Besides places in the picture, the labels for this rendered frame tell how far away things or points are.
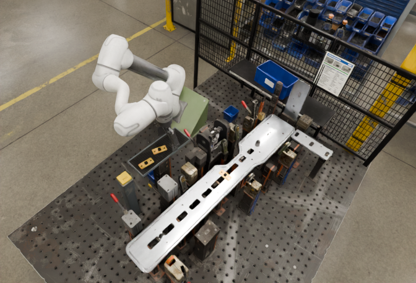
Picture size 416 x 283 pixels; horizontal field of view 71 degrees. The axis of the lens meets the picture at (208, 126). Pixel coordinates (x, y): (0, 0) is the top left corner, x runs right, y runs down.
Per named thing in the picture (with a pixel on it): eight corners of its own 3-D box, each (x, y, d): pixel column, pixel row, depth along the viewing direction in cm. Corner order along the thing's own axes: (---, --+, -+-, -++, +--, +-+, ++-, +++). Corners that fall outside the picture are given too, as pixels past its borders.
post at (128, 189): (133, 220, 192) (122, 187, 159) (126, 213, 195) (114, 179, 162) (142, 212, 196) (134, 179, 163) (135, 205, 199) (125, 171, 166)
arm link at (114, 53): (168, 93, 236) (176, 67, 235) (183, 98, 228) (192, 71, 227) (89, 63, 168) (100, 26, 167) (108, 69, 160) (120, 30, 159)
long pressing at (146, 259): (149, 280, 144) (149, 279, 143) (121, 248, 153) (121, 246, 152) (296, 129, 214) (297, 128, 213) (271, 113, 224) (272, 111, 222)
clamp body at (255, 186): (247, 218, 198) (257, 194, 172) (234, 206, 203) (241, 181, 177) (255, 209, 203) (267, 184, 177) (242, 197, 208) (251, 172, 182)
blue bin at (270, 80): (281, 100, 227) (286, 88, 217) (253, 79, 241) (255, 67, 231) (294, 91, 235) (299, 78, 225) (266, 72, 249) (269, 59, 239)
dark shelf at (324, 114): (321, 129, 214) (322, 127, 212) (227, 71, 251) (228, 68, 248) (335, 114, 226) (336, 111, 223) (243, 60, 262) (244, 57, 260)
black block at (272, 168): (265, 196, 210) (275, 175, 188) (253, 187, 214) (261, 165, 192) (272, 189, 214) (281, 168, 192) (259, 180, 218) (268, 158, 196)
